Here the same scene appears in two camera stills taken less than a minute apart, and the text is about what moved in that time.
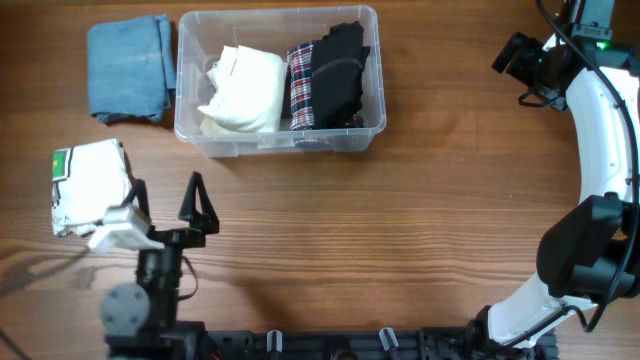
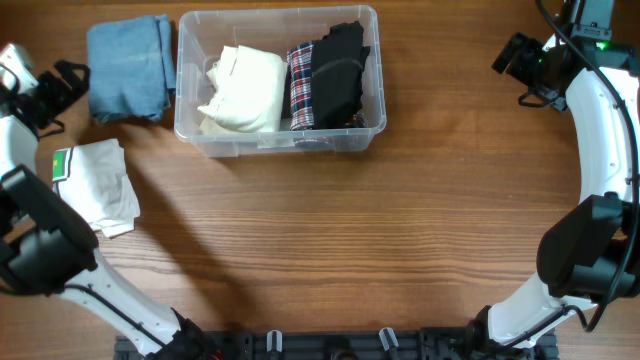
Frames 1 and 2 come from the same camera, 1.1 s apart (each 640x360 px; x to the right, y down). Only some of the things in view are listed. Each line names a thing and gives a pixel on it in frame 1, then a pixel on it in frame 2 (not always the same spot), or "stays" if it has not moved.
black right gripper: [531, 48] stays
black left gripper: [202, 225] -> [66, 90]
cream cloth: [248, 92] stays
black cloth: [337, 61] stays
